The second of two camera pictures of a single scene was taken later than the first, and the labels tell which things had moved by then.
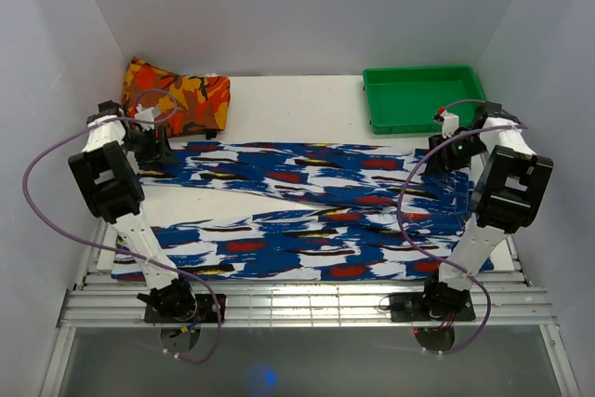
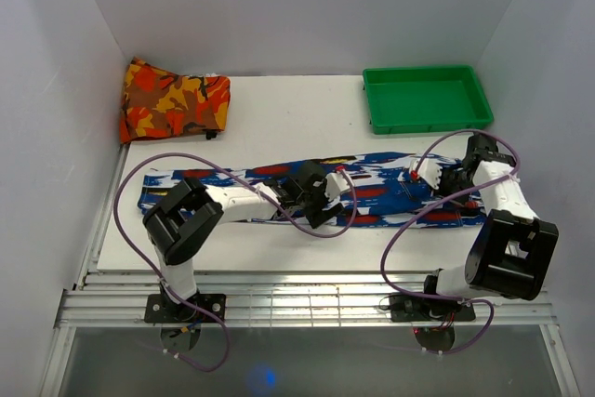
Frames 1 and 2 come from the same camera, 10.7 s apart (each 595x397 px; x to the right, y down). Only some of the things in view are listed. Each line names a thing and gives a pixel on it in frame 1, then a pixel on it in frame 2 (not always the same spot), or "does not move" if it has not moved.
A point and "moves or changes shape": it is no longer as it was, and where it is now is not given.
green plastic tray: (406, 99) does not move
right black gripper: (437, 165) to (444, 172)
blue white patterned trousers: (297, 212) moves or changes shape
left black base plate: (205, 311) does not move
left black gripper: (160, 152) to (315, 216)
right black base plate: (412, 307) does not move
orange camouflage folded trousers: (180, 104) does not move
